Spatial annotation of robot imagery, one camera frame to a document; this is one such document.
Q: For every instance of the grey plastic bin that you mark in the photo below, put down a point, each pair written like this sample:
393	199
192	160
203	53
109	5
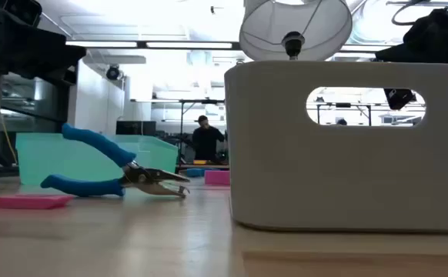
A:
270	154

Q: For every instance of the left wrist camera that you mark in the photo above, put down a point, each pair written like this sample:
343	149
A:
20	11

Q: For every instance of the black monitor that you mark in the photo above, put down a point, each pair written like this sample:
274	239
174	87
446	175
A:
135	128

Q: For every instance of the round black ceiling camera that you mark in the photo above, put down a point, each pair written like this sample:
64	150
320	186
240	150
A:
112	72

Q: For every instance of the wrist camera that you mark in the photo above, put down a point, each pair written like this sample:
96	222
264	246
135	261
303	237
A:
20	11
432	27

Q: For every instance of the long ceiling light strip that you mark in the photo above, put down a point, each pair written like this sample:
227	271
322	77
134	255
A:
362	48
104	44

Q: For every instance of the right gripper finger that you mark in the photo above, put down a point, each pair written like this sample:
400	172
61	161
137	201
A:
399	98

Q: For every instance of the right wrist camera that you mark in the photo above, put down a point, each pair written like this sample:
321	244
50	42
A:
432	27

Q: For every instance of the table lamp white shade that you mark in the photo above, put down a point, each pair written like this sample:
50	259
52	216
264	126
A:
324	34

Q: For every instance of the person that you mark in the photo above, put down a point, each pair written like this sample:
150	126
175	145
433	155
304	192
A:
342	122
206	142

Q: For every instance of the pink eraser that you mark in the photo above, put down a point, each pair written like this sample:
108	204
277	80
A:
217	177
27	201

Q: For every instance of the small yellow block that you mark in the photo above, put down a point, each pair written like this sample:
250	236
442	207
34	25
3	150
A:
200	162

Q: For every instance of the green translucent plastic tray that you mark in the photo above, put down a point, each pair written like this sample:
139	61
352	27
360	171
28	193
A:
47	157

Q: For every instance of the black frame background table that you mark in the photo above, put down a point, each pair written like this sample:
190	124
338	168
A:
343	104
201	101

